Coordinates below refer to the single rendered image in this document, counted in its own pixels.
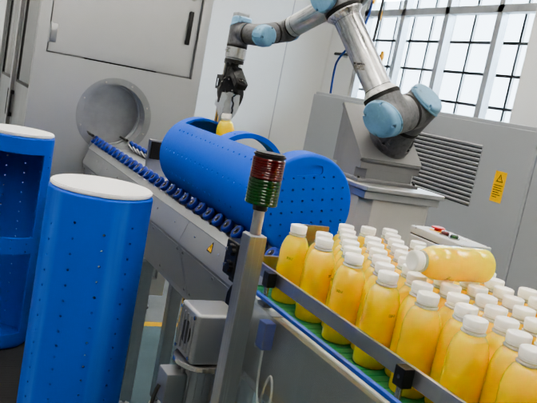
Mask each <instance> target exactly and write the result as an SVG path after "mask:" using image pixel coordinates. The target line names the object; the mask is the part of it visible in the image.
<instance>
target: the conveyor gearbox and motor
mask: <svg viewBox="0 0 537 403"><path fill-rule="evenodd" d="M181 307H182V308H181V316H180V321H179V326H178V331H177V339H176V342H175V343H174V344H175V346H176V347H177V349H175V350H174V352H173V359H174V361H175V362H176V363H177V364H176V365H160V367H159V372H158V376H157V385H156V387H155V389H154V391H153V394H152V397H151V400H150V403H154V400H155V397H156V396H157V398H158V399H159V401H160V402H161V403H210V400H211V396H212V391H213V383H214V379H215V375H216V371H217V362H218V358H219V354H220V349H221V342H222V337H223V332H224V328H225V321H226V316H227V312H228V307H229V306H228V305H227V304H226V303H225V302H223V301H204V300H184V301H183V303H182V304H181Z"/></svg>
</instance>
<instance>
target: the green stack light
mask: <svg viewBox="0 0 537 403"><path fill-rule="evenodd" d="M281 184H282V182H271V181H266V180H262V179H259V178H254V177H251V176H249V181H248V185H247V190H246V195H245V201H246V202H248V203H250V204H253V205H258V206H263V207H269V208H275V207H277V205H278V200H279V196H280V188H281Z"/></svg>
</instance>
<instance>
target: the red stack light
mask: <svg viewBox="0 0 537 403"><path fill-rule="evenodd" d="M285 164H286V161H276V160H271V159H267V158H260V157H258V156H256V155H253V160H252V165H251V170H250V173H249V175H250V176H251V177H254V178H259V179H262V180H266V181H271V182H282V180H283V176H284V168H285Z"/></svg>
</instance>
